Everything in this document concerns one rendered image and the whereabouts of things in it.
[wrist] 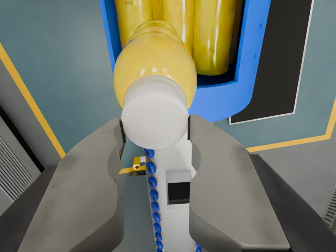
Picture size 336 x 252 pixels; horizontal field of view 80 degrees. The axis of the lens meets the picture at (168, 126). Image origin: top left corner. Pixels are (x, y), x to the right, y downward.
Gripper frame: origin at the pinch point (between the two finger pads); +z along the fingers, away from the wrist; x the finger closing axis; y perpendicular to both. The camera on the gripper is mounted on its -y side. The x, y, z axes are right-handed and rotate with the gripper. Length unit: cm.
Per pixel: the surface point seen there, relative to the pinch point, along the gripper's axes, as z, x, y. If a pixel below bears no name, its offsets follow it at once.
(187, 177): 44, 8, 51
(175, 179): 43, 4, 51
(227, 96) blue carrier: 18.1, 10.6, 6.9
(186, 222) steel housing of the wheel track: 47, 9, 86
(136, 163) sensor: 47, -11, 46
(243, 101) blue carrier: 20.3, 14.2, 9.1
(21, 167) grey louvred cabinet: 118, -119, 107
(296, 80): 125, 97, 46
